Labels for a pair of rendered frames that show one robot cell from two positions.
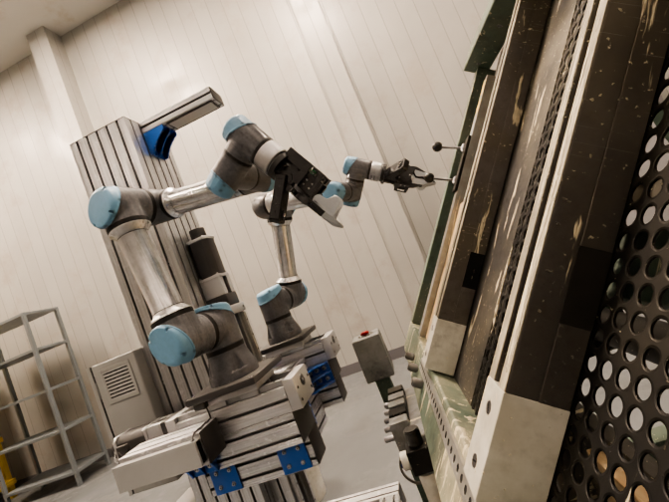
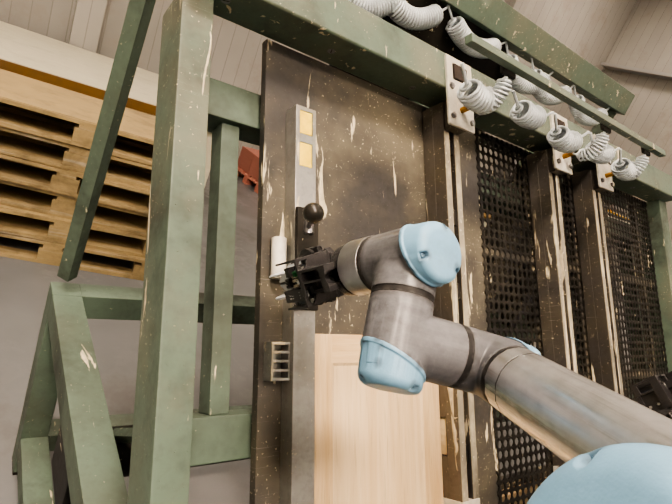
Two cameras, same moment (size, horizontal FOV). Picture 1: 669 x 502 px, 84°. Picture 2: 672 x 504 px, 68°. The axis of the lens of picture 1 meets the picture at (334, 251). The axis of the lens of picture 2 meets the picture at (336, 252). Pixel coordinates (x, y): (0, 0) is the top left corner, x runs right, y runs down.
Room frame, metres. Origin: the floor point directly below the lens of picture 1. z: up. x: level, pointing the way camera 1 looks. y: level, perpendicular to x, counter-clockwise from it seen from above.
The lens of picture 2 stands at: (1.95, 0.14, 1.73)
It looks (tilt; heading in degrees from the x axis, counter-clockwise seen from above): 17 degrees down; 225
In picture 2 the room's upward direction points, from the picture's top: 22 degrees clockwise
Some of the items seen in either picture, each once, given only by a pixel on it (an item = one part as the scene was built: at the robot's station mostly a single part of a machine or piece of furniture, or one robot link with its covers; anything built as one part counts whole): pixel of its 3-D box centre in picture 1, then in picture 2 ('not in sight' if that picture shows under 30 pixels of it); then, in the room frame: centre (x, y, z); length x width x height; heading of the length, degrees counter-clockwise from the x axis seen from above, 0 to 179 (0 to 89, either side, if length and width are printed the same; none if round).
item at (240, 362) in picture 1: (230, 361); not in sight; (1.16, 0.42, 1.09); 0.15 x 0.15 x 0.10
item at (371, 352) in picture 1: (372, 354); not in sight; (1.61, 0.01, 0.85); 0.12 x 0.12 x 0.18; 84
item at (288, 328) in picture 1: (282, 327); not in sight; (1.65, 0.34, 1.09); 0.15 x 0.15 x 0.10
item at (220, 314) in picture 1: (215, 326); not in sight; (1.15, 0.42, 1.20); 0.13 x 0.12 x 0.14; 157
